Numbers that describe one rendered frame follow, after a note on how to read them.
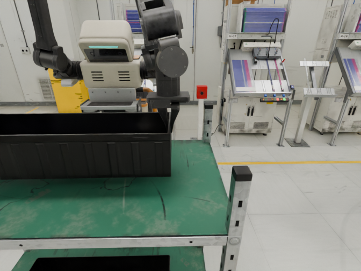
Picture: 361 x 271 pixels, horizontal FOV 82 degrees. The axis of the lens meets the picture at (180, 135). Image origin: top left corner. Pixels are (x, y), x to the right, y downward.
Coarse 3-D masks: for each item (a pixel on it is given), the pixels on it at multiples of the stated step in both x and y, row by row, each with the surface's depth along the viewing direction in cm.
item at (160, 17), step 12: (144, 0) 44; (156, 0) 44; (168, 0) 43; (144, 12) 42; (156, 12) 42; (168, 12) 42; (156, 24) 42; (168, 24) 43; (156, 36) 44; (168, 36) 46
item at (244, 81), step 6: (234, 60) 269; (240, 60) 269; (246, 60) 269; (234, 66) 265; (240, 66) 265; (246, 66) 266; (234, 72) 262; (240, 72) 262; (246, 72) 262; (234, 78) 259; (240, 78) 258; (246, 78) 258; (252, 78) 258; (240, 84) 254; (246, 84) 254; (252, 84) 255; (240, 90) 251; (246, 90) 251; (252, 90) 251
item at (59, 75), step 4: (68, 60) 96; (68, 64) 95; (72, 64) 97; (68, 68) 96; (72, 68) 97; (60, 72) 95; (64, 72) 95; (68, 72) 96; (72, 72) 98; (56, 76) 98; (60, 76) 98; (64, 76) 98; (68, 76) 99; (72, 76) 99
